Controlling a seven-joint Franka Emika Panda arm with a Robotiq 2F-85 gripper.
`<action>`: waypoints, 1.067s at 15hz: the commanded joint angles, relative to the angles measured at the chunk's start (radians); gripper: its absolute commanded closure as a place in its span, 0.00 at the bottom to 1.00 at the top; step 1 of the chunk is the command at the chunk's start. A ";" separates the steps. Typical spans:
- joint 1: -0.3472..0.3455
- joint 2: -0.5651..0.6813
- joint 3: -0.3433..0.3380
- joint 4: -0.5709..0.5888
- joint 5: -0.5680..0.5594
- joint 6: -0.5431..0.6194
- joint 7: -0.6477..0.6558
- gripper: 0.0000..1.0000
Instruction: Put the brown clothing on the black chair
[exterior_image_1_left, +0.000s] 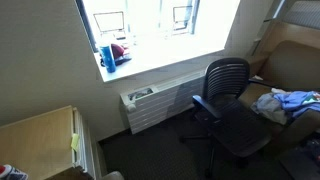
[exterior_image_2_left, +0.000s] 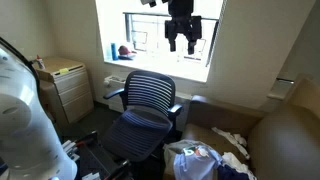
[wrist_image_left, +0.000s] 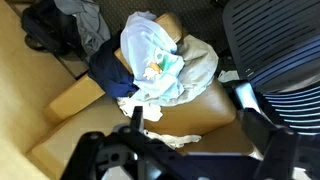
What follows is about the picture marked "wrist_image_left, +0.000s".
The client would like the brown cardboard box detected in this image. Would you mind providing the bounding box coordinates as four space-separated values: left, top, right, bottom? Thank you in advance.
0 0 264 180

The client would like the black backpack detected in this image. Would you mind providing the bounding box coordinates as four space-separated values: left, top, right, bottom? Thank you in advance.
20 0 88 60

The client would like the navy blue clothing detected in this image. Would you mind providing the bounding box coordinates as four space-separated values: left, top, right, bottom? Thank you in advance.
87 31 141 99

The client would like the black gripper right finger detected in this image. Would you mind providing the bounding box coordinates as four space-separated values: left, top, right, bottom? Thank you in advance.
240 108 320 180

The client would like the light blue shirt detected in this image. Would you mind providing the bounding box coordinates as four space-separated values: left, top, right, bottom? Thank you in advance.
119 11 186 108

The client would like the white crumpled cloth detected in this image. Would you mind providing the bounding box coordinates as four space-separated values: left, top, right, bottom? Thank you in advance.
143 129 203 150
116 95 164 123

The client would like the black mesh office chair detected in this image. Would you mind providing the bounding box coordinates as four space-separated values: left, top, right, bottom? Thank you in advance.
218 0 320 138

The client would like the grey clothing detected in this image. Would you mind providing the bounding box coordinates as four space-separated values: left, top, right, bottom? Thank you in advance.
53 0 112 58

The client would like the white paper scrap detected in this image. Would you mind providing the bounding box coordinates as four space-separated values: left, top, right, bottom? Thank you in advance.
218 69 241 84

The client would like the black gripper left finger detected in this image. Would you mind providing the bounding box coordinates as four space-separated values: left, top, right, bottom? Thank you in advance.
61 105 174 180

